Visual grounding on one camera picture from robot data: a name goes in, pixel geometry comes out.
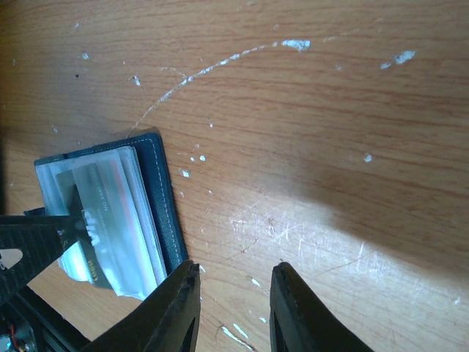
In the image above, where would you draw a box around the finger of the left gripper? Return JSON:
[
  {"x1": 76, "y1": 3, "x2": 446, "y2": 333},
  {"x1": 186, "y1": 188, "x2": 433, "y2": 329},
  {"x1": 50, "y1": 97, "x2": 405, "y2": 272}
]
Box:
[{"x1": 1, "y1": 216, "x2": 86, "y2": 304}]

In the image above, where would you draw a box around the blue leather card holder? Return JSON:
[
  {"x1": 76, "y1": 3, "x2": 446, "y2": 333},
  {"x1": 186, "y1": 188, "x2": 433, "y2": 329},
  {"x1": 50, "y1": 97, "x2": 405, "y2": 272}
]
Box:
[{"x1": 34, "y1": 133, "x2": 188, "y2": 300}]

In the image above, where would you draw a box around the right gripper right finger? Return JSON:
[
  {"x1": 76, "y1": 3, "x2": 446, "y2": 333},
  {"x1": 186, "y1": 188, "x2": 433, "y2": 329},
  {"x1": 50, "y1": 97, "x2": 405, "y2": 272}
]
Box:
[{"x1": 270, "y1": 262, "x2": 371, "y2": 351}]

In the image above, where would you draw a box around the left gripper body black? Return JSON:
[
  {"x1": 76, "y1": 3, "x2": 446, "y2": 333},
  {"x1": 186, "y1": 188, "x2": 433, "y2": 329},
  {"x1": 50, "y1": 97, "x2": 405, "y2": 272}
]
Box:
[{"x1": 1, "y1": 287, "x2": 88, "y2": 351}]

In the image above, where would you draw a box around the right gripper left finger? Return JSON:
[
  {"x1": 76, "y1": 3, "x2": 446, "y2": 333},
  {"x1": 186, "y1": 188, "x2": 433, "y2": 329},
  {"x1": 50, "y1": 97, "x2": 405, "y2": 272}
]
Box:
[{"x1": 82, "y1": 260, "x2": 201, "y2": 352}]

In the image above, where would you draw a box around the black membership card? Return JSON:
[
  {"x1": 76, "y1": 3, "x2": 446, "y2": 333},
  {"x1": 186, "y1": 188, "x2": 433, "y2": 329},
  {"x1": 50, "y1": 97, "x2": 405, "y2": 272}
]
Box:
[{"x1": 56, "y1": 162, "x2": 155, "y2": 298}]

